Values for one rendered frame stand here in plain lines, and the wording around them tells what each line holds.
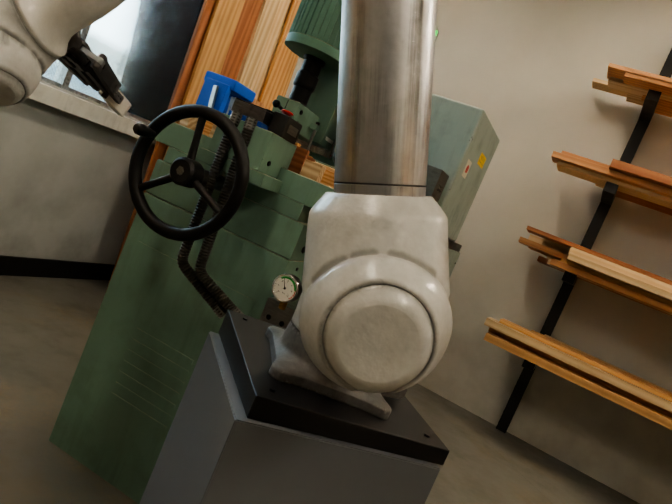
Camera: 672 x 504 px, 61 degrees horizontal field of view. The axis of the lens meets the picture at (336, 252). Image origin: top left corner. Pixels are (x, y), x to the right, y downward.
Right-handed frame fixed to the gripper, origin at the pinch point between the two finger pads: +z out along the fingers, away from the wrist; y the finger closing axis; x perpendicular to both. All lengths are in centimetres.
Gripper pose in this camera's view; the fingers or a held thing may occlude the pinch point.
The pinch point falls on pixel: (115, 99)
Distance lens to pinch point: 115.6
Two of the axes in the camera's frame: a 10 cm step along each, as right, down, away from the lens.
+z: 1.7, 3.6, 9.2
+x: -4.7, 8.5, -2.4
